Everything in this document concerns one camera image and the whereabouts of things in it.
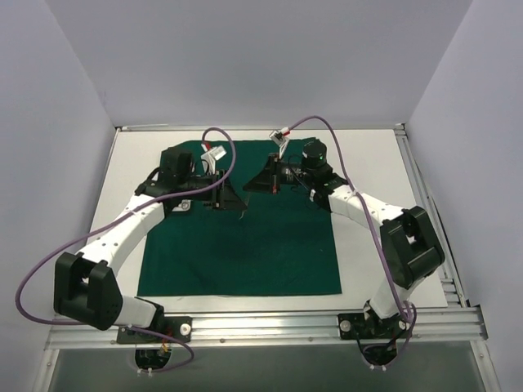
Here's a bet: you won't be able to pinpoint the steel surgical scissors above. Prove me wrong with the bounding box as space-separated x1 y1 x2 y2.
239 192 252 221

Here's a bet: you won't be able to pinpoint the metal instrument tray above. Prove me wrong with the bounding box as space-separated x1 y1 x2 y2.
171 199 192 213

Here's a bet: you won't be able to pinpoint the dark green surgical cloth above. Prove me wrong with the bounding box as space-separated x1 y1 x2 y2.
137 140 342 296

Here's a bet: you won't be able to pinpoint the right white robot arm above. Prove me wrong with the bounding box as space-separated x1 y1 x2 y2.
243 139 445 337

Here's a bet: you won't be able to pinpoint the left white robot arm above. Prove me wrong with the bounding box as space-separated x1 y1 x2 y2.
53 144 247 342

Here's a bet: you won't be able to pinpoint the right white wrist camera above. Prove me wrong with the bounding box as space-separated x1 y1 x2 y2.
270 127 290 160

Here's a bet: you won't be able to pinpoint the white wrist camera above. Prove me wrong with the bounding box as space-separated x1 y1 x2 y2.
270 127 290 160
200 141 226 175

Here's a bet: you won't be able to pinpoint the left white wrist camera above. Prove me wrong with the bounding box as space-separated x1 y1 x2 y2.
200 141 226 175

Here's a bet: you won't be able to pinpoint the aluminium front rail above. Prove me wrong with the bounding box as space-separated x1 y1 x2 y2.
45 307 487 350

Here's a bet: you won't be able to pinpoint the aluminium rail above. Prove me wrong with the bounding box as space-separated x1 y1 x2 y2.
393 123 471 308
45 307 487 350

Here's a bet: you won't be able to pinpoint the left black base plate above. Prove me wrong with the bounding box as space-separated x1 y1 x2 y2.
116 316 193 345

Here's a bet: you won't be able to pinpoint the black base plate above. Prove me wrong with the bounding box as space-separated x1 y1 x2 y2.
116 316 193 345
337 312 409 341

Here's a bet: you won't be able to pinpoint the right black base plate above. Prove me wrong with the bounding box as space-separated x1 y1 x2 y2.
337 312 409 341

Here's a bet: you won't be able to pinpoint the aluminium right side rail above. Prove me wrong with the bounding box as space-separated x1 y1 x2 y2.
393 123 471 308

